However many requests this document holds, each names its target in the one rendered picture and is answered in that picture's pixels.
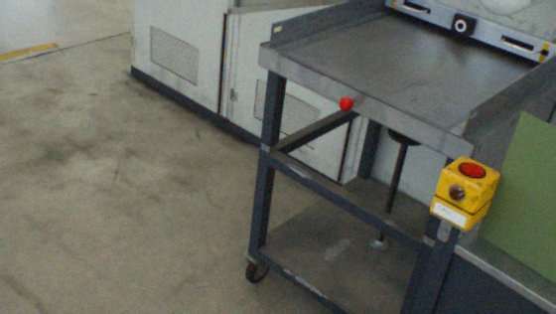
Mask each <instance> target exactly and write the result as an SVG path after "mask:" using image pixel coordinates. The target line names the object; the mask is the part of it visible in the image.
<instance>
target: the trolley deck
mask: <svg viewBox="0 0 556 314"><path fill-rule="evenodd" d="M268 47H269V41H266V42H263V43H260V44H259V58H258V65H259V66H260V67H261V68H266V69H268V70H269V71H271V72H273V73H275V74H277V75H278V76H280V77H284V78H286V79H288V80H290V81H292V82H295V83H297V84H298V85H300V86H304V87H306V88H307V89H309V90H311V91H313V92H315V93H316V94H318V95H322V96H324V97H326V98H328V99H330V100H332V101H334V102H335V103H337V104H339V102H340V100H341V98H343V97H345V96H348V97H350V98H355V102H354V103H353V107H352V109H351V110H352V111H354V112H356V113H358V114H362V115H364V116H365V117H367V118H369V119H371V120H373V121H374V122H376V123H378V124H382V125H384V126H385V127H388V128H390V129H392V130H394V131H395V132H397V133H399V134H403V135H404V136H406V137H408V138H410V139H412V140H413V141H415V142H418V143H422V144H423V145H425V146H427V147H429V148H431V149H433V150H434V151H436V152H438V153H442V154H443V155H445V156H447V157H450V158H452V159H453V160H455V161H456V160H457V159H458V158H460V157H461V156H463V155H464V156H466V157H468V158H470V159H472V160H473V161H475V162H476V161H477V160H479V159H480V158H481V157H482V156H483V155H484V154H485V153H488V152H489V151H490V150H491V148H492V147H494V146H495V145H496V144H499V143H500V141H501V140H503V139H504V138H505V137H507V136H508V135H509V134H511V133H512V132H513V131H515V128H516V125H517V124H518V121H519V118H520V114H521V111H524V112H526V113H528V114H530V115H536V114H537V113H538V112H540V110H541V109H542V108H544V107H545V106H546V105H549V103H550V102H552V101H553V100H554V99H556V76H554V77H553V78H550V79H549V80H548V81H546V82H545V83H544V84H542V85H541V86H539V87H538V88H536V89H535V90H533V91H532V92H531V93H530V94H529V95H527V96H524V97H523V98H522V99H521V100H520V101H518V102H517V103H516V104H514V105H511V106H510V107H509V108H508V109H507V110H505V111H504V112H502V113H501V114H500V115H498V116H496V117H495V118H493V119H492V120H491V121H490V122H489V123H487V124H485V125H483V126H482V127H481V128H480V129H479V130H477V131H476V132H474V133H473V134H471V135H470V136H468V137H467V138H465V139H462V138H461V137H459V136H457V135H455V134H451V133H449V132H448V130H449V129H451V128H452V127H453V126H454V125H456V124H459V123H461V122H462V121H463V120H464V119H466V118H467V117H468V115H469V112H470V109H471V108H472V107H473V106H475V105H478V104H480V103H481V102H482V101H483V100H485V99H486V98H488V97H489V96H492V95H493V94H495V93H496V92H498V91H499V90H500V89H501V88H503V87H504V86H508V85H509V84H510V83H511V82H513V81H514V80H516V79H518V78H520V77H522V76H523V75H525V74H526V73H528V72H529V71H530V70H531V69H533V68H536V67H538V66H539V65H540V64H541V63H539V62H537V61H534V60H531V59H529V58H525V57H523V56H521V55H518V54H515V53H513V52H511V51H508V50H506V49H501V48H498V47H496V46H493V45H491V44H489V43H486V42H483V41H481V40H479V39H473V38H472V37H467V36H464V35H462V34H460V33H457V32H454V31H452V30H449V29H446V28H444V27H442V26H439V25H437V24H434V23H432V22H429V21H427V20H422V19H420V18H417V17H414V16H412V15H410V14H407V13H404V12H403V11H397V12H394V13H392V14H389V15H386V16H384V17H382V18H379V19H376V20H372V21H369V22H366V23H364V24H361V25H358V26H356V27H354V28H351V29H348V30H344V31H341V32H338V33H335V34H333V35H330V36H328V37H326V38H324V39H318V40H317V41H314V42H311V43H308V44H306V45H303V46H301V47H298V48H296V49H290V50H288V51H286V52H283V53H280V54H278V53H276V52H274V51H271V50H269V49H268Z"/></svg>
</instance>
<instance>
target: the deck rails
mask: <svg viewBox="0 0 556 314"><path fill-rule="evenodd" d="M384 3H385V0H349V1H344V2H341V3H337V4H335V5H332V6H328V7H326V8H323V9H319V10H317V11H310V12H307V13H305V14H302V15H298V16H296V17H293V18H289V19H287V20H280V21H278V22H275V23H271V29H270V37H269V47H268V49H269V50H271V51H274V52H276V53H278V54H280V53H283V52H286V51H288V50H290V49H296V48H298V47H301V46H303V45H306V44H308V43H311V42H314V41H317V40H318V39H324V38H326V37H328V36H330V35H333V34H335V33H338V32H341V31H344V30H348V29H351V28H354V27H356V26H358V25H361V24H364V23H366V22H369V21H372V20H376V19H379V18H382V17H384V16H386V15H389V14H392V13H394V12H397V10H394V9H393V8H390V7H387V6H385V5H384ZM280 26H281V29H280V30H279V31H277V32H274V29H275V28H278V27H280ZM554 76H556V55H554V56H553V57H551V58H550V59H547V60H546V61H544V62H543V63H541V64H540V65H539V66H538V67H536V68H533V69H531V70H530V71H529V72H528V73H526V74H525V75H523V76H522V77H520V78H517V79H516V80H514V81H513V82H511V83H510V84H509V85H508V86H504V87H503V88H501V89H500V90H499V91H498V92H496V93H495V94H493V95H492V96H489V97H488V98H486V99H485V100H483V101H482V102H481V103H480V104H478V105H475V106H473V107H472V108H471V109H470V112H469V115H468V117H467V118H466V119H464V120H463V121H462V122H461V123H459V124H456V125H454V126H453V127H452V128H451V129H449V130H448V132H449V133H451V134H455V135H457V136H459V137H461V138H462V139H465V138H467V137H468V136H470V135H471V134H473V133H474V132H476V131H477V130H479V129H480V128H481V127H482V126H483V125H485V124H487V123H489V122H490V121H491V120H492V119H493V118H495V117H496V116H498V115H500V114H501V113H502V112H504V111H505V110H507V109H508V108H509V107H510V106H511V105H514V104H516V103H517V102H518V101H520V100H521V99H522V98H523V97H524V96H527V95H529V94H530V93H531V92H532V91H533V90H535V89H536V88H538V87H539V86H541V85H542V84H544V83H545V82H546V81H548V80H549V79H550V78H553V77H554ZM474 112H475V113H474ZM472 113H474V114H472Z"/></svg>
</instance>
